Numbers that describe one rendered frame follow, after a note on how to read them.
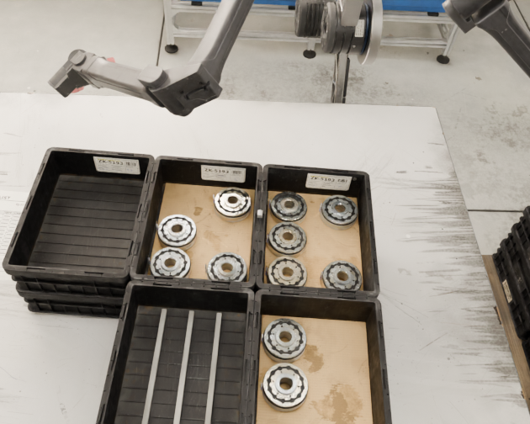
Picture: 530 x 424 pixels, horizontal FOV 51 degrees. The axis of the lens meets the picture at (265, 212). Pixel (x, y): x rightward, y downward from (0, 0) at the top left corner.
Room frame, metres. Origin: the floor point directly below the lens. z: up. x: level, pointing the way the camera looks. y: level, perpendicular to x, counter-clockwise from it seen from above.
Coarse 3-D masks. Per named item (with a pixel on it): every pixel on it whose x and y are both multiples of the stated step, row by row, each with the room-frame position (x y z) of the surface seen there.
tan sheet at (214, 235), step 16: (176, 192) 0.99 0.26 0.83; (192, 192) 1.00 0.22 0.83; (208, 192) 1.01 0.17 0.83; (176, 208) 0.94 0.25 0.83; (192, 208) 0.94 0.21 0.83; (208, 208) 0.95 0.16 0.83; (208, 224) 0.89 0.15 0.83; (224, 224) 0.90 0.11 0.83; (240, 224) 0.91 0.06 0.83; (208, 240) 0.84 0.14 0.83; (224, 240) 0.85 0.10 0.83; (240, 240) 0.85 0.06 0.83; (192, 256) 0.79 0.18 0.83; (208, 256) 0.79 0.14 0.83; (192, 272) 0.74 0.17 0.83
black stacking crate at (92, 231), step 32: (64, 160) 1.01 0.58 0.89; (64, 192) 0.95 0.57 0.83; (96, 192) 0.96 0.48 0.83; (128, 192) 0.98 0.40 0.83; (32, 224) 0.80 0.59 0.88; (64, 224) 0.84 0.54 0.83; (96, 224) 0.85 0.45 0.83; (128, 224) 0.87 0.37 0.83; (32, 256) 0.73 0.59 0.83; (64, 256) 0.74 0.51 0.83; (96, 256) 0.75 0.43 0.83; (32, 288) 0.64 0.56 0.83; (64, 288) 0.65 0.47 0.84; (96, 288) 0.65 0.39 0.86
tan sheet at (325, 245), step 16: (272, 192) 1.03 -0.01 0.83; (288, 208) 0.98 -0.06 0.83; (272, 224) 0.92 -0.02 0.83; (304, 224) 0.93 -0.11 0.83; (320, 224) 0.94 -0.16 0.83; (288, 240) 0.87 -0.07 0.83; (320, 240) 0.88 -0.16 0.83; (336, 240) 0.89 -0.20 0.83; (352, 240) 0.89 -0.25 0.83; (272, 256) 0.81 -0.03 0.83; (304, 256) 0.82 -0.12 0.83; (320, 256) 0.83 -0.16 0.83; (336, 256) 0.84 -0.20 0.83; (352, 256) 0.84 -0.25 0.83; (320, 272) 0.78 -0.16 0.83
